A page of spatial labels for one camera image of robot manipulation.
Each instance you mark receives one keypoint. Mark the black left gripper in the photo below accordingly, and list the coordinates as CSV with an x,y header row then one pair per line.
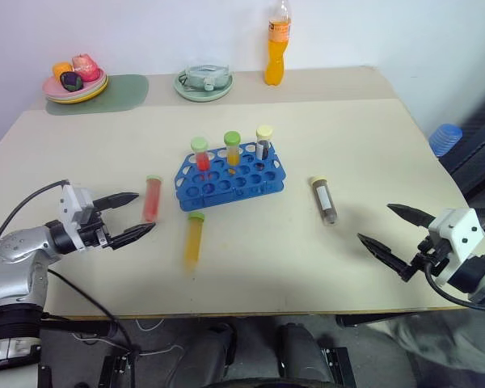
x,y
94,237

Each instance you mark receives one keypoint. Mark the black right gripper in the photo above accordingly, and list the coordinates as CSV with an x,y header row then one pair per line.
x,y
430,252

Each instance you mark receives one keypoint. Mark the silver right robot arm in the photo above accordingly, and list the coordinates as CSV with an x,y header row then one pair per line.
x,y
483,279

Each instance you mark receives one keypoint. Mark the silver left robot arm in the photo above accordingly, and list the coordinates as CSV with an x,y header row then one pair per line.
x,y
16,246

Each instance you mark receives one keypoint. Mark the red tube, pale green cap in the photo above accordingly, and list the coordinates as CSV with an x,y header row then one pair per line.
x,y
153,200

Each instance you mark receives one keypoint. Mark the orange tube, lime green cap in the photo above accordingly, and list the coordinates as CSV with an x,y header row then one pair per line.
x,y
195,242

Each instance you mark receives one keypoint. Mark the brown tube, beige cap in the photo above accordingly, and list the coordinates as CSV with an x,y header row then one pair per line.
x,y
325,202

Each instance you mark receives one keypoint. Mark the red tube, bright green cap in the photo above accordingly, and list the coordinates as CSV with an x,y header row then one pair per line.
x,y
202,161

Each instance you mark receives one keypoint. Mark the blue test tube rack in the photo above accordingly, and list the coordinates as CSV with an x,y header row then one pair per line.
x,y
226,185

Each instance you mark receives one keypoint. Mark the orange tube, bright green cap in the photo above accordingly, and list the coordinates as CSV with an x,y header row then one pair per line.
x,y
233,153

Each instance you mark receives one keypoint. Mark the dark tube, yellow cap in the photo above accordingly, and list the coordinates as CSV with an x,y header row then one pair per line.
x,y
263,145

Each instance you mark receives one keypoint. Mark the blue water bottle cap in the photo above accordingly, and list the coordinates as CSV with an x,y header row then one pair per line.
x,y
444,139

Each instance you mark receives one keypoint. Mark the black chair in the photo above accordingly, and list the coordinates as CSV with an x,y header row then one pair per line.
x,y
475,153

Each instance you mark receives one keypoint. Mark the black bar under table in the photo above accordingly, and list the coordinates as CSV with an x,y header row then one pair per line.
x,y
81,325

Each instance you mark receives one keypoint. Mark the green placemat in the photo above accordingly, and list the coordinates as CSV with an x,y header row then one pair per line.
x,y
121,95

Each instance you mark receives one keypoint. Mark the yellow plate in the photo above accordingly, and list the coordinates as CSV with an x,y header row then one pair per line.
x,y
81,101

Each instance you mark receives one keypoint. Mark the light green plate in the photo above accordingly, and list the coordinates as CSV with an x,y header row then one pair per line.
x,y
104,85

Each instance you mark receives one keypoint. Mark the mint green dish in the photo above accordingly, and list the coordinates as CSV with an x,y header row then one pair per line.
x,y
202,96

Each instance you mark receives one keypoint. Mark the pink plate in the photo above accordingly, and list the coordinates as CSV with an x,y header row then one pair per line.
x,y
54,89

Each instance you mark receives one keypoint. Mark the purple toy food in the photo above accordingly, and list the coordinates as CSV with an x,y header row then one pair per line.
x,y
72,81

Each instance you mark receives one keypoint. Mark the dark rounded shape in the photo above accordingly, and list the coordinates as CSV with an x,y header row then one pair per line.
x,y
301,351

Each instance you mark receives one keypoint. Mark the pink toy food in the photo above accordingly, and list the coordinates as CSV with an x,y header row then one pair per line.
x,y
85,66

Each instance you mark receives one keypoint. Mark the orange toy food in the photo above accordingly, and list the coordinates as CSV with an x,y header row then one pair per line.
x,y
61,69

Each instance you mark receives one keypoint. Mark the grey-green container lid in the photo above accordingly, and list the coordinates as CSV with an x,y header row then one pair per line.
x,y
204,77

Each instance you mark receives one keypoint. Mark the orange soda bottle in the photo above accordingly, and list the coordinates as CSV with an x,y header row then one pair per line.
x,y
275,56

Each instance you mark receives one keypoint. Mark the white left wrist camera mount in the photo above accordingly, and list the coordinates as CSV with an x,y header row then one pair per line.
x,y
70,202

